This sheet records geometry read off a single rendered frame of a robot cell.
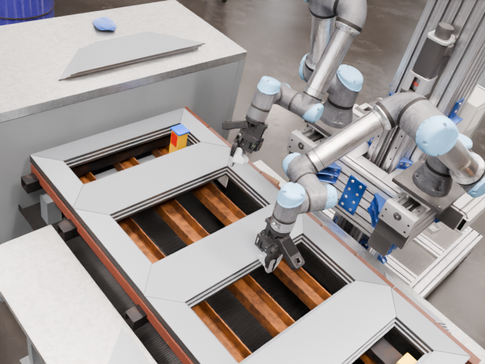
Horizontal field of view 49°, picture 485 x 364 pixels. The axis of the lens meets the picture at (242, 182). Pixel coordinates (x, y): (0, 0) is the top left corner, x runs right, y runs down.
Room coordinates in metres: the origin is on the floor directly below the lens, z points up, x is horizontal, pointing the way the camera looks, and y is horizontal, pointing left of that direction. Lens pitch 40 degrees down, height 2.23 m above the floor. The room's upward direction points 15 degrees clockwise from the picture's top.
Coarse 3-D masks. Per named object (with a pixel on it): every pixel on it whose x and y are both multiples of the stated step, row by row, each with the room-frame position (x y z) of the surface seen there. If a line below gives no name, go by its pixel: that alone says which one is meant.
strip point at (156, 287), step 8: (152, 272) 1.08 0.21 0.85; (152, 280) 1.05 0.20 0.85; (160, 280) 1.06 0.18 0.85; (152, 288) 1.02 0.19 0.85; (160, 288) 1.03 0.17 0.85; (168, 288) 1.04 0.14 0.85; (152, 296) 0.99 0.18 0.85; (160, 296) 1.00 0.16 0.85; (168, 296) 1.01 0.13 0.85; (176, 296) 1.01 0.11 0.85
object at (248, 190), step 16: (128, 144) 1.71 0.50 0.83; (32, 160) 1.46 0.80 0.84; (64, 160) 1.49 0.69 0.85; (80, 160) 1.54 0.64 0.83; (208, 176) 1.63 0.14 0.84; (176, 192) 1.50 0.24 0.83; (256, 192) 1.60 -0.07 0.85; (128, 208) 1.34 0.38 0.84; (144, 208) 1.38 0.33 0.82; (96, 240) 1.17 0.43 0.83; (304, 240) 1.42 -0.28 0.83; (112, 256) 1.11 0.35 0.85; (320, 256) 1.37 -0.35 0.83; (240, 272) 1.19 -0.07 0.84; (336, 272) 1.31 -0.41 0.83; (208, 288) 1.08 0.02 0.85; (192, 304) 1.02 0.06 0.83; (320, 304) 1.15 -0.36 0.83; (160, 320) 0.93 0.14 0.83; (176, 336) 0.88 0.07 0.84; (416, 336) 1.11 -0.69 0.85; (256, 352) 0.90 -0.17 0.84
